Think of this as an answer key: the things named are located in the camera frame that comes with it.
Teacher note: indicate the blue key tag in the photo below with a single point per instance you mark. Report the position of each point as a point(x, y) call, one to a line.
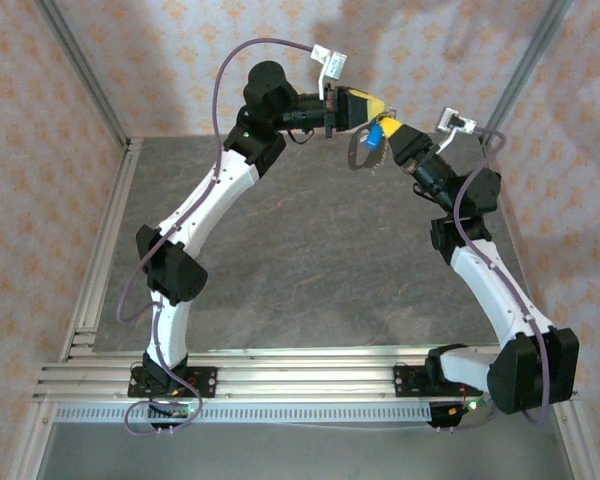
point(374, 136)

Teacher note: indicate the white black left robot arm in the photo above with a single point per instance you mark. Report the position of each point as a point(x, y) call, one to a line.
point(215, 200)

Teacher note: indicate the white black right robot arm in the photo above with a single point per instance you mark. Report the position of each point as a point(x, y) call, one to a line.
point(485, 295)

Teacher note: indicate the black controller board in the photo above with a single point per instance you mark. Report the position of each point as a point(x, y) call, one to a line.
point(172, 411)
point(445, 415)

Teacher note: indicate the narrow aluminium crossbeam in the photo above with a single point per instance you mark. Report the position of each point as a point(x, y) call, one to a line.
point(305, 354)

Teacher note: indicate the wide aluminium crossbeam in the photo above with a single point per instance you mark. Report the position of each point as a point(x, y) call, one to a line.
point(305, 382)

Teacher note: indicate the grey metal lower panel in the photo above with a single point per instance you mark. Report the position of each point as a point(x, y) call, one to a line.
point(305, 455)

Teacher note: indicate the aluminium side rail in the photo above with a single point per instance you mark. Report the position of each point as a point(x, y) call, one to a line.
point(511, 225)
point(117, 200)

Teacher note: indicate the aluminium frame post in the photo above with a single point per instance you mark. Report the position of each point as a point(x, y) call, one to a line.
point(523, 75)
point(89, 75)

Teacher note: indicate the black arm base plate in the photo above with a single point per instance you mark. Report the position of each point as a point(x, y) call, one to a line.
point(207, 382)
point(402, 382)

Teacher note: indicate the aluminium lower frame rail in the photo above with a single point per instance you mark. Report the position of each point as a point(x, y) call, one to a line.
point(577, 440)
point(32, 440)

